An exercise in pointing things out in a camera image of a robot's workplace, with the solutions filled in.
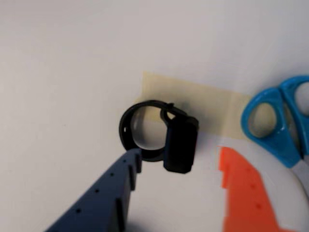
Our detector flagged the black bike light with strap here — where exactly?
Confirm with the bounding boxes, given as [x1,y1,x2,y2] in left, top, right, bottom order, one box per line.
[119,99,200,174]

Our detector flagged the blue-handled scissors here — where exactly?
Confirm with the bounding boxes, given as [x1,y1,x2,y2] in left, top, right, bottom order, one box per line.
[240,75,309,232]

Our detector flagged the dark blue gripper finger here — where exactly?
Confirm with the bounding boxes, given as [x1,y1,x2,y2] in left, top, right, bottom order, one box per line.
[44,148,143,232]

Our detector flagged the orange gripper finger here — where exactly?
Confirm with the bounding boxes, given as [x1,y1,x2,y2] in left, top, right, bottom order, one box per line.
[217,146,300,232]

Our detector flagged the beige masking tape strip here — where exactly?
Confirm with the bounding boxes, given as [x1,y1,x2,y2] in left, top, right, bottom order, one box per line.
[135,71,253,141]

